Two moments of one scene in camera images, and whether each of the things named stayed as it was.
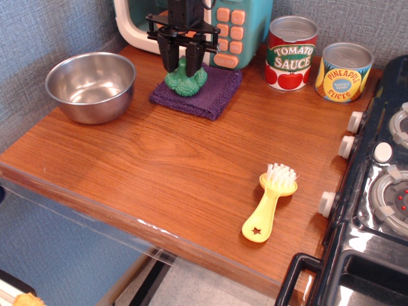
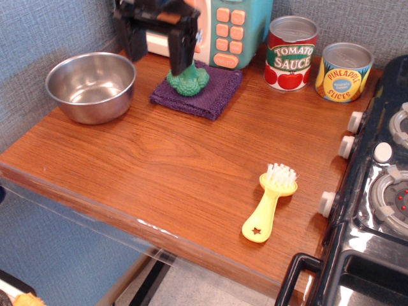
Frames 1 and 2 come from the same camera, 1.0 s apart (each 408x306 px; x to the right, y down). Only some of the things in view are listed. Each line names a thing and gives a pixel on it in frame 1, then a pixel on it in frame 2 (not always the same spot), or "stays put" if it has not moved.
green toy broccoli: x=178 y=82 stays put
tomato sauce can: x=290 y=50 stays put
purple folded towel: x=220 y=89 stays put
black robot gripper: x=186 y=20 to x=138 y=16
